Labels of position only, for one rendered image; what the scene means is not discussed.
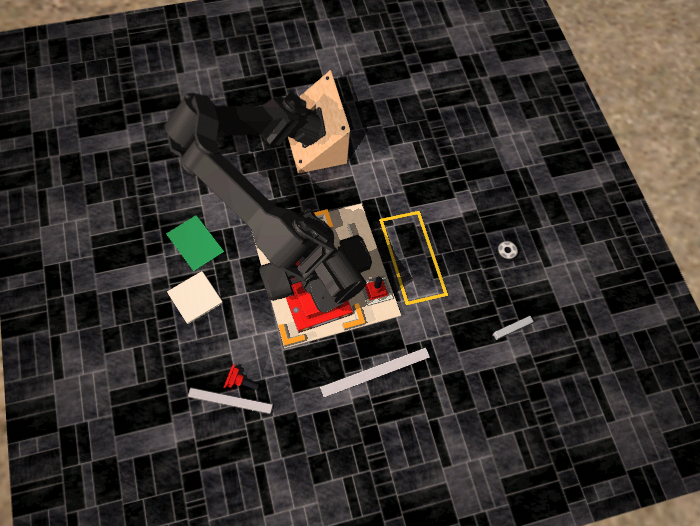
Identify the white flat bar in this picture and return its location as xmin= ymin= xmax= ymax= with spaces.
xmin=188 ymin=388 xmax=273 ymax=414

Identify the light grey flat bar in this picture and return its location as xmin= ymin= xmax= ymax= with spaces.
xmin=320 ymin=348 xmax=430 ymax=397
xmin=493 ymin=316 xmax=534 ymax=340

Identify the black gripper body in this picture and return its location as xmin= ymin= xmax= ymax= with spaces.
xmin=259 ymin=235 xmax=372 ymax=301

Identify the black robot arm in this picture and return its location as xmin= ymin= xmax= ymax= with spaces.
xmin=164 ymin=92 xmax=366 ymax=312

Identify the green flat square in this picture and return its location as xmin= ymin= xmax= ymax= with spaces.
xmin=166 ymin=215 xmax=224 ymax=271

